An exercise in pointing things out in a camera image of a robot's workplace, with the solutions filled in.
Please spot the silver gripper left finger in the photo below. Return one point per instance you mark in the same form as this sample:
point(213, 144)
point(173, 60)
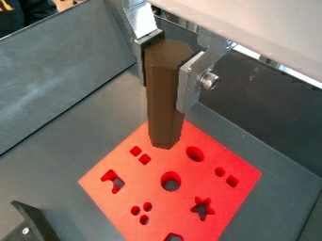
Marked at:
point(143, 29)

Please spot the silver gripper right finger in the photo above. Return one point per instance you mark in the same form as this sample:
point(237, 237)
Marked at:
point(197, 74)

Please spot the brown hexagonal peg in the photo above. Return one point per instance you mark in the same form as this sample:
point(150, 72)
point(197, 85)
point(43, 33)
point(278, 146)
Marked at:
point(163, 59)

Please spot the person in dark shirt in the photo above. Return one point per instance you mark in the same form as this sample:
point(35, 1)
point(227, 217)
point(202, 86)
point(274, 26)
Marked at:
point(20, 13)

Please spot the red shape sorter block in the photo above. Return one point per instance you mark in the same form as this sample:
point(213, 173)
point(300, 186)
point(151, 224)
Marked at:
point(170, 195)

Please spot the black curved holder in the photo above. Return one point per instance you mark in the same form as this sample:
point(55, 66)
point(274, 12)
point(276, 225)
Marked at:
point(35, 228)

